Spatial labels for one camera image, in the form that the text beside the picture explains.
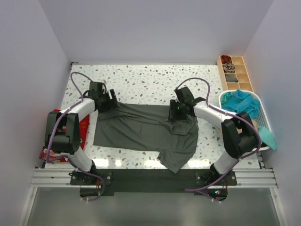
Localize dark grey t shirt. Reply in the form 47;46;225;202
93;103;198;174

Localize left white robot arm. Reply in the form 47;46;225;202
44;81;118;185

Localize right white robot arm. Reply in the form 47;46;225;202
169;87;261;185

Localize grey rolled socks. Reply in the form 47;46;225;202
225;74;238;82

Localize teal t shirt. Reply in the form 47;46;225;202
221;89;277;150

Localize beige t shirt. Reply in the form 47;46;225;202
237;119;259;135

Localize patterned rolled socks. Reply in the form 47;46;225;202
223;63;236;73

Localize red black rolled socks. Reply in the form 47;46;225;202
220;55;233;64

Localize wooden compartment organizer box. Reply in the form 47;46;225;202
216;55;253;92

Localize white perforated laundry basket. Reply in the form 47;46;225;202
218;90;274;152

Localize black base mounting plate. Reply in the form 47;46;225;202
70;168;238;197

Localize aluminium rail frame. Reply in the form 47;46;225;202
17;166;77;226

